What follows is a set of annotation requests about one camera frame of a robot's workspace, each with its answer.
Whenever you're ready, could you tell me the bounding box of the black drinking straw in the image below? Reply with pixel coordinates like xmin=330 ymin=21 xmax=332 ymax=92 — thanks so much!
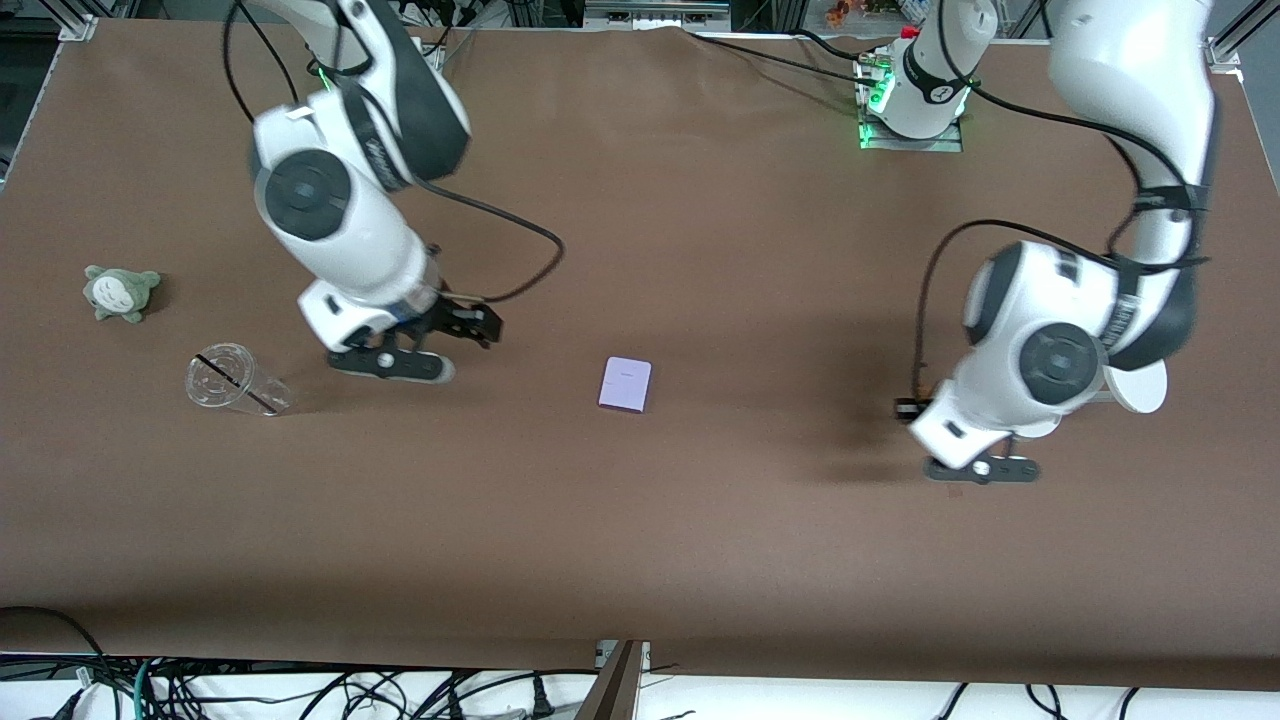
xmin=196 ymin=352 xmax=281 ymax=415

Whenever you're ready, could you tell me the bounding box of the clear plastic cup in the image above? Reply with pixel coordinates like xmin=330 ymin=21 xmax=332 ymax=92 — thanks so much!
xmin=185 ymin=343 xmax=296 ymax=417

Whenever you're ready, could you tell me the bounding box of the green grey plush toy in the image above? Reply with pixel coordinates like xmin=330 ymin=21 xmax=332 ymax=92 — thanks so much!
xmin=83 ymin=264 xmax=162 ymax=324

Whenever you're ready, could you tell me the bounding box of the brown table cover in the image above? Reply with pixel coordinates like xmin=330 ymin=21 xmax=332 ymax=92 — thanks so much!
xmin=0 ymin=18 xmax=1280 ymax=691

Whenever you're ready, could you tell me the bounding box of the grey table support beam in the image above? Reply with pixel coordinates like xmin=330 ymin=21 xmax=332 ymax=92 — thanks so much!
xmin=578 ymin=640 xmax=646 ymax=720

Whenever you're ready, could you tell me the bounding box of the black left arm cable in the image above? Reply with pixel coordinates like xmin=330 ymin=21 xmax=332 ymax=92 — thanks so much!
xmin=912 ymin=85 xmax=1206 ymax=401

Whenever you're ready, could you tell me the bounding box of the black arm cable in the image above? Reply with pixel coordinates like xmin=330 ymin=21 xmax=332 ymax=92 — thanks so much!
xmin=222 ymin=0 xmax=566 ymax=304
xmin=912 ymin=85 xmax=1206 ymax=401

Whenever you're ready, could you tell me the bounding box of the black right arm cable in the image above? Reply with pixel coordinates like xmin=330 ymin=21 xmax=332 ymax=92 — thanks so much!
xmin=222 ymin=0 xmax=566 ymax=304

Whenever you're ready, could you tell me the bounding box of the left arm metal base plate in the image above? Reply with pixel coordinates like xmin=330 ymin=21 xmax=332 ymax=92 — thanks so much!
xmin=858 ymin=50 xmax=966 ymax=153

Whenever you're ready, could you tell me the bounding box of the short black table cable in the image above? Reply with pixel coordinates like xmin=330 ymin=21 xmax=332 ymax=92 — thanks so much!
xmin=795 ymin=28 xmax=866 ymax=61

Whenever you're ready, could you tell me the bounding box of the long black table cable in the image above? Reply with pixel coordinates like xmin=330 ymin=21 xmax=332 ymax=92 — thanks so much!
xmin=688 ymin=32 xmax=881 ymax=89

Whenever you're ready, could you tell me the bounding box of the black cable with plug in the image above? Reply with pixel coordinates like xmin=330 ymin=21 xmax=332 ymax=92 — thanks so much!
xmin=410 ymin=668 xmax=557 ymax=720

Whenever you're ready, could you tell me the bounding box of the thick black looped cable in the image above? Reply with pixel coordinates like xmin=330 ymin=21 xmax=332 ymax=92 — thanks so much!
xmin=0 ymin=605 xmax=121 ymax=720

